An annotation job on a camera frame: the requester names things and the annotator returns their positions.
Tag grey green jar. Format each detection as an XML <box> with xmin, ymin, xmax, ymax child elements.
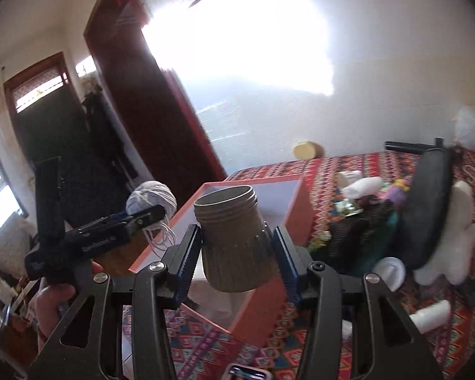
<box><xmin>193</xmin><ymin>185</ymin><xmax>281</xmax><ymax>293</ymax></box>

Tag red framed doorway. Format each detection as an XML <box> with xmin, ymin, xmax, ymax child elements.
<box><xmin>3</xmin><ymin>51</ymin><xmax>90</xmax><ymax>167</ymax></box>

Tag person's left hand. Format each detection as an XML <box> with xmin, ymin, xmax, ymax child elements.
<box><xmin>35</xmin><ymin>261</ymin><xmax>105</xmax><ymax>343</ymax></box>

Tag white plush toy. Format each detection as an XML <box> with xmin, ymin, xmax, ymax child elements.
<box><xmin>414</xmin><ymin>180</ymin><xmax>475</xmax><ymax>286</ymax></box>

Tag orange box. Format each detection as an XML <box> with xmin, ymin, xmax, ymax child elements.
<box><xmin>129</xmin><ymin>173</ymin><xmax>315</xmax><ymax>349</ymax></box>

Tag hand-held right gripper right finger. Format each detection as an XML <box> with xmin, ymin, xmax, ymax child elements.
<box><xmin>272</xmin><ymin>225</ymin><xmax>444</xmax><ymax>380</ymax></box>

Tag yellow round block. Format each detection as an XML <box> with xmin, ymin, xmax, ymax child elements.
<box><xmin>293</xmin><ymin>140</ymin><xmax>325</xmax><ymax>160</ymax></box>

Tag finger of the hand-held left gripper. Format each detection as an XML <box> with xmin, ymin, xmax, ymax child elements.
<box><xmin>127</xmin><ymin>205</ymin><xmax>165</xmax><ymax>233</ymax></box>
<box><xmin>99</xmin><ymin>211</ymin><xmax>141</xmax><ymax>227</ymax></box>

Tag grey yarn ball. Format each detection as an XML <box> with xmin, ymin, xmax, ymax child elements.
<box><xmin>126</xmin><ymin>181</ymin><xmax>178</xmax><ymax>252</ymax></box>

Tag white fluffy round plush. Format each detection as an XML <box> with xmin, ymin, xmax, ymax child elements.
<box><xmin>453</xmin><ymin>105</ymin><xmax>475</xmax><ymax>154</ymax></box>

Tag black selfie stick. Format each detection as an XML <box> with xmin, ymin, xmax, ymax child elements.
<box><xmin>385</xmin><ymin>138</ymin><xmax>466</xmax><ymax>155</ymax></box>

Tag red patterned woven blanket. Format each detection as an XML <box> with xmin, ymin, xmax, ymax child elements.
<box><xmin>121</xmin><ymin>150</ymin><xmax>475</xmax><ymax>380</ymax></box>

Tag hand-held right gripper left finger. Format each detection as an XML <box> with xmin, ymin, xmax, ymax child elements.
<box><xmin>28</xmin><ymin>224</ymin><xmax>203</xmax><ymax>380</ymax></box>

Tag purple toy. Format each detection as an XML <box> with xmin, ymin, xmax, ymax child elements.
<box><xmin>384</xmin><ymin>178</ymin><xmax>410</xmax><ymax>206</ymax></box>

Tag white round lid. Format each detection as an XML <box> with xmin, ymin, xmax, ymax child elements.
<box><xmin>374</xmin><ymin>257</ymin><xmax>406</xmax><ymax>291</ymax></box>

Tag dark hanging clothes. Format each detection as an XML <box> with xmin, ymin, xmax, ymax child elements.
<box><xmin>81</xmin><ymin>89</ymin><xmax>141</xmax><ymax>185</ymax></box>

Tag small phone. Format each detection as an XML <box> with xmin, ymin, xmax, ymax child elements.
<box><xmin>225</xmin><ymin>363</ymin><xmax>273</xmax><ymax>380</ymax></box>

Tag teal item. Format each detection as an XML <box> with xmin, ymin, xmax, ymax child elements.
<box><xmin>384</xmin><ymin>211</ymin><xmax>400</xmax><ymax>246</ymax></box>

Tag dark red door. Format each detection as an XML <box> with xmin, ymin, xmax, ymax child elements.
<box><xmin>83</xmin><ymin>0</ymin><xmax>227</xmax><ymax>185</ymax></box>

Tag black oval pad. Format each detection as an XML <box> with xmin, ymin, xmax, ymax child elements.
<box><xmin>403</xmin><ymin>147</ymin><xmax>458</xmax><ymax>272</ymax></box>

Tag small white box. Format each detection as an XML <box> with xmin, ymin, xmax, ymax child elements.
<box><xmin>338</xmin><ymin>170</ymin><xmax>364</xmax><ymax>186</ymax></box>

